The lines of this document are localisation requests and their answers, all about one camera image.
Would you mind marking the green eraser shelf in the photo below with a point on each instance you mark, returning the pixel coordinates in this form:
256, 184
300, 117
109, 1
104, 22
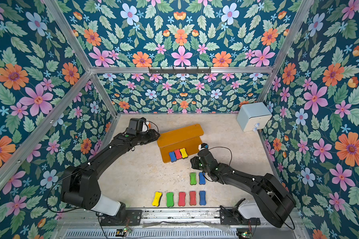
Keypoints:
170, 199
193, 180

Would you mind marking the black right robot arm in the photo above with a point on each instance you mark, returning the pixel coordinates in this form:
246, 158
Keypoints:
274, 202

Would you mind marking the small green circuit board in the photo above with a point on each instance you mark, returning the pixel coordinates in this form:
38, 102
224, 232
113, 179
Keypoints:
123, 232

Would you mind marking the yellow eraser shelf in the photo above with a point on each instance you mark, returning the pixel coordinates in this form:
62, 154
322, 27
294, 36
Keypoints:
184, 154
157, 199

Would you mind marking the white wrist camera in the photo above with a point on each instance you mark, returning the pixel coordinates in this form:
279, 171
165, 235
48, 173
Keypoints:
203, 146
145, 125

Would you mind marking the red eraser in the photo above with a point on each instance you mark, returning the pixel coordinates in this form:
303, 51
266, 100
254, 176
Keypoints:
182, 201
192, 198

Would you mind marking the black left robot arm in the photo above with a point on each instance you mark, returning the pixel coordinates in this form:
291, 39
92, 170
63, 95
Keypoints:
80, 186

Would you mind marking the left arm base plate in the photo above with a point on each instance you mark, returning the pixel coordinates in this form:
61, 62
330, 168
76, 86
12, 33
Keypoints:
127, 217

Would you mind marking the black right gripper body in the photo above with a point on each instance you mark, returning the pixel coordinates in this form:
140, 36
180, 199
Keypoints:
196, 163

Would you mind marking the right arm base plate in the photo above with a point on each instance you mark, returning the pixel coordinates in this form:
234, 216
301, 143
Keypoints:
243, 213

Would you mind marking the blue eraser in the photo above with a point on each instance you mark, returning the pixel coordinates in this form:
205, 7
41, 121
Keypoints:
172, 156
201, 179

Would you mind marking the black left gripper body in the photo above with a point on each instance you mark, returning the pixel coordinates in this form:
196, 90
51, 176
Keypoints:
143, 138

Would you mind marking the black hook rail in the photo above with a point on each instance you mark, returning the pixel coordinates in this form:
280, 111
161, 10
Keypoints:
179, 70

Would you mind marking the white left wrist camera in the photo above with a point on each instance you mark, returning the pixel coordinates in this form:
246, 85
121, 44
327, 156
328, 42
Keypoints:
145, 125

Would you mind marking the pale blue wall box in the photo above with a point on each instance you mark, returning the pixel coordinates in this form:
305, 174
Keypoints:
254, 116

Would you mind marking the red eraser shelf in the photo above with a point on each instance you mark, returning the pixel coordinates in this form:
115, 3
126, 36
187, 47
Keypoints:
178, 154

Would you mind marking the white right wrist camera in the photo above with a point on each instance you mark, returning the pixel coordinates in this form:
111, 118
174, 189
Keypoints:
203, 146

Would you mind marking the right small circuit board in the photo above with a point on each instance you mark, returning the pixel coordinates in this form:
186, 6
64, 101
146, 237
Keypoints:
244, 234

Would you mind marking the blue eraser shelf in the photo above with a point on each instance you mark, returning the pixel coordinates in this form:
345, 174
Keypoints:
202, 198

